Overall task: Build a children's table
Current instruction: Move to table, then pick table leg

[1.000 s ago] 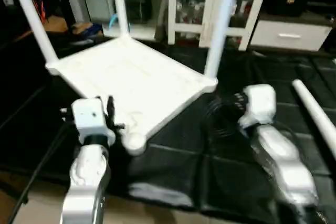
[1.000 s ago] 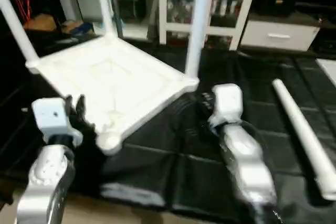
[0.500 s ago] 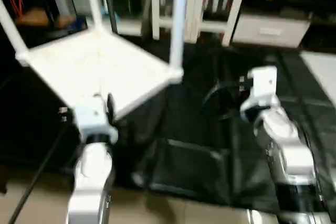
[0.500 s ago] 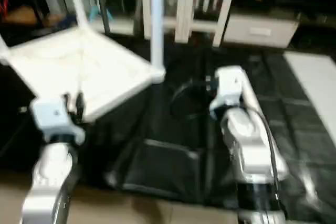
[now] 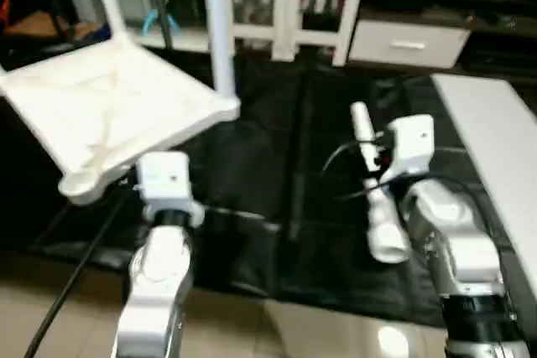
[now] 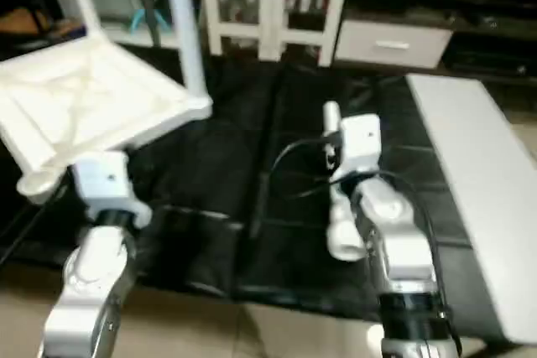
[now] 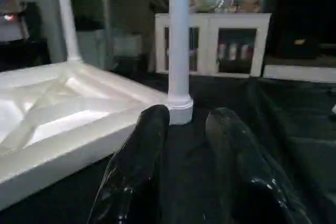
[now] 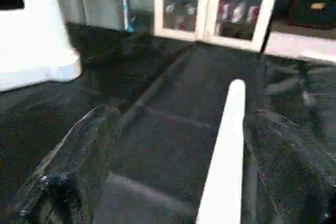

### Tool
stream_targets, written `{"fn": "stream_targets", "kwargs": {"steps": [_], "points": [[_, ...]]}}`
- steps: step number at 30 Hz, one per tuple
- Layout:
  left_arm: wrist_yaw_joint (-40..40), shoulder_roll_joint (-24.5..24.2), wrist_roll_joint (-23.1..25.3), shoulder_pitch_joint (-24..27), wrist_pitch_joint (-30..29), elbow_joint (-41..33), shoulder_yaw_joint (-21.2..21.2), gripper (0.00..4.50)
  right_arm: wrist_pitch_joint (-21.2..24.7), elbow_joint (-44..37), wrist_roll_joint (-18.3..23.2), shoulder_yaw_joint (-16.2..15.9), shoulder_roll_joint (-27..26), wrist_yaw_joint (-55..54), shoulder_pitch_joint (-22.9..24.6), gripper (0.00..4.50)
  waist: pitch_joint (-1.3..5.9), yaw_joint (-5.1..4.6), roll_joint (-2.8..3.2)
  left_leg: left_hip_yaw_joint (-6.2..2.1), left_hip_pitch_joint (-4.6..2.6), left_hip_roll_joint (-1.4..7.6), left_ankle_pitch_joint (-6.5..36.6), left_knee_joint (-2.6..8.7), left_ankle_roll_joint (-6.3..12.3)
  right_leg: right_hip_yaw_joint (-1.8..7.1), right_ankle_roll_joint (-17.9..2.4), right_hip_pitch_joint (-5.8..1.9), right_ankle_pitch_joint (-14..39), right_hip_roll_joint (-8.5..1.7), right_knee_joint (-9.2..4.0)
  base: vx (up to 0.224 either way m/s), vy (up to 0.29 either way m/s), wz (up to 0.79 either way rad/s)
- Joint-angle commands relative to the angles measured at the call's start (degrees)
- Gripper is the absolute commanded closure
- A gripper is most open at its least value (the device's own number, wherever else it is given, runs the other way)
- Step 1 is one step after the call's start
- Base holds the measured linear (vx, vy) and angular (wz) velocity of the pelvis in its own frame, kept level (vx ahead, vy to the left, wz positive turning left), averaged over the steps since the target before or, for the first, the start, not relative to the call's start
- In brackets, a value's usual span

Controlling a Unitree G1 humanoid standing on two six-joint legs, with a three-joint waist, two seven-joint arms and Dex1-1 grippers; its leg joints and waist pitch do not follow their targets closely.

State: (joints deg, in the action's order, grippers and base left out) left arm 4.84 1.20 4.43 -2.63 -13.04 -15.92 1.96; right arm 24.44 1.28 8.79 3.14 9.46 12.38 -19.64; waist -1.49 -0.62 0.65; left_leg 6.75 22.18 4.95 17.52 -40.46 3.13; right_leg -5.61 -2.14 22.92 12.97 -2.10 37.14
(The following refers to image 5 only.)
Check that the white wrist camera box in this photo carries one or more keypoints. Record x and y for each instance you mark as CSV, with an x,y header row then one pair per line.
x,y
411,144
164,186

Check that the white glass-door cabinet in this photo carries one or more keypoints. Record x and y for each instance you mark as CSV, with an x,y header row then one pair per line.
x,y
294,6

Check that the white flat board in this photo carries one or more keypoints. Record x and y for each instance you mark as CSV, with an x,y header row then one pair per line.
x,y
495,140

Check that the light blue hooked pole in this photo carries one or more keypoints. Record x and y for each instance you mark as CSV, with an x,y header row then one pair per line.
x,y
159,23

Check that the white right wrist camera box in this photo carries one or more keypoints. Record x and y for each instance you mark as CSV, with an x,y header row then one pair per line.
x,y
411,144

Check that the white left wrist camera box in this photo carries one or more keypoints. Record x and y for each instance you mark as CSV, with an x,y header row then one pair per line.
x,y
164,186

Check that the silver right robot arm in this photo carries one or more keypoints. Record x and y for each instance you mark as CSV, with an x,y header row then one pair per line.
x,y
457,249

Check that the white plastic table top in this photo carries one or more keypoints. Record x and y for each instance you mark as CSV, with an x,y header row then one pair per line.
x,y
101,106

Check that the white drawer unit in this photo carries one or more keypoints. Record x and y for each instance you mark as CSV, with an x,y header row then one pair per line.
x,y
407,44

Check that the black work mat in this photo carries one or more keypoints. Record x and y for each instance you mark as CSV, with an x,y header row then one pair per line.
x,y
268,207

